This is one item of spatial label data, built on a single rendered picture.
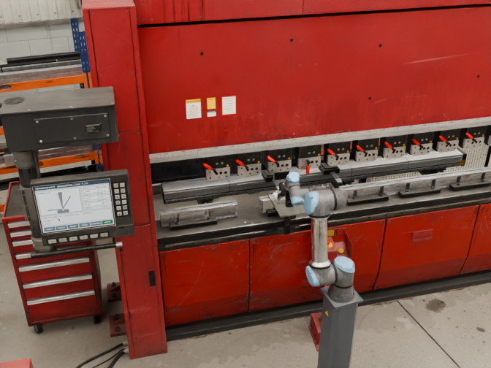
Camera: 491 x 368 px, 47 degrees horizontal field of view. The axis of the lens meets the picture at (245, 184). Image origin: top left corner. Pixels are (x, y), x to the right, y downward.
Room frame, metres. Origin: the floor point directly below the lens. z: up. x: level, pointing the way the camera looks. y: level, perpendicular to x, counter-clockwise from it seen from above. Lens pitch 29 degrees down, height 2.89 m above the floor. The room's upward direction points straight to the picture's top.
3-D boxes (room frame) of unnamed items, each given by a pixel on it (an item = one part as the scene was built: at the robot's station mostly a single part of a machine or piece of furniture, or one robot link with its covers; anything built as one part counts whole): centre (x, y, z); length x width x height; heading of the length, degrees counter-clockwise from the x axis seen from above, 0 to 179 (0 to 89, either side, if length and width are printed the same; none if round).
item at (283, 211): (3.11, -0.27, 1.00); 0.26 x 0.18 x 0.01; 14
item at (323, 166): (3.52, -0.61, 1.01); 0.26 x 0.12 x 0.05; 14
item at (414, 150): (3.50, -1.18, 1.26); 0.15 x 0.09 x 0.17; 104
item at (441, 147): (3.55, -1.37, 1.26); 0.15 x 0.09 x 0.17; 104
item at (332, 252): (2.99, -0.56, 0.75); 0.20 x 0.16 x 0.18; 98
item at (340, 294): (2.50, -0.54, 0.82); 0.15 x 0.15 x 0.10
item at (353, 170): (3.64, -0.55, 0.93); 2.30 x 0.14 x 0.10; 104
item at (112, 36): (3.18, 0.75, 1.15); 0.85 x 0.25 x 2.30; 14
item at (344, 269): (2.50, -0.53, 0.94); 0.13 x 0.12 x 0.14; 105
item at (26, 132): (2.48, 0.86, 1.53); 0.51 x 0.25 x 0.85; 103
